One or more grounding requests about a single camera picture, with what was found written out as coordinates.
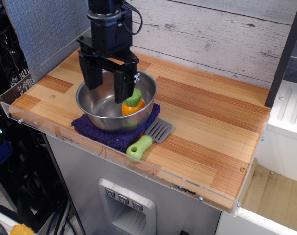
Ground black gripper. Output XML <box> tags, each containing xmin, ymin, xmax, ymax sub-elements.
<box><xmin>77</xmin><ymin>9</ymin><xmax>140</xmax><ymax>104</ymax></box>

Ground stainless steel bowl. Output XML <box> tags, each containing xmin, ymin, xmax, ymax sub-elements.
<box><xmin>76</xmin><ymin>70</ymin><xmax>157</xmax><ymax>134</ymax></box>

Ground orange toy carrot green top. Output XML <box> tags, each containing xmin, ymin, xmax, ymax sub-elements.
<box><xmin>121</xmin><ymin>88</ymin><xmax>146</xmax><ymax>116</ymax></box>

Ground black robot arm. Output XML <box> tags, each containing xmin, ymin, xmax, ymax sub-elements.
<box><xmin>77</xmin><ymin>0</ymin><xmax>139</xmax><ymax>103</ymax></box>

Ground silver toy fridge cabinet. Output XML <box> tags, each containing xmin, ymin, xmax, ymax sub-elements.
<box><xmin>48</xmin><ymin>136</ymin><xmax>221</xmax><ymax>235</ymax></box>

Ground white toy sink counter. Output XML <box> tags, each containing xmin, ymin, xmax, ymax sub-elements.
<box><xmin>216</xmin><ymin>81</ymin><xmax>297</xmax><ymax>235</ymax></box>

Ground purple towel cloth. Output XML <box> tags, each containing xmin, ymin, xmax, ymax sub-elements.
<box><xmin>71</xmin><ymin>103</ymin><xmax>161</xmax><ymax>153</ymax></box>

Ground blue fabric panel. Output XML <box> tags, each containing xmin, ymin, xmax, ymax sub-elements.
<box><xmin>3</xmin><ymin>0</ymin><xmax>90</xmax><ymax>82</ymax></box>

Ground black plastic crate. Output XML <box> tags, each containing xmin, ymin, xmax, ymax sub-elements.
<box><xmin>0</xmin><ymin>25</ymin><xmax>29</xmax><ymax>94</ymax></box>

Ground clear acrylic table guard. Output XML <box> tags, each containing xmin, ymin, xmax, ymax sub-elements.
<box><xmin>0</xmin><ymin>73</ymin><xmax>270</xmax><ymax>214</ymax></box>

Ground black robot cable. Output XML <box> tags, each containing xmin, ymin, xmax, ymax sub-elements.
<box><xmin>121</xmin><ymin>1</ymin><xmax>143</xmax><ymax>35</ymax></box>

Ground grey spatula green handle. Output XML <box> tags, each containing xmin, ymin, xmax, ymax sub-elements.
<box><xmin>126</xmin><ymin>118</ymin><xmax>173</xmax><ymax>163</ymax></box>

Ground black right support post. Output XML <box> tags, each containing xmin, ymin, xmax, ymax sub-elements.
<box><xmin>264</xmin><ymin>11</ymin><xmax>297</xmax><ymax>108</ymax></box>

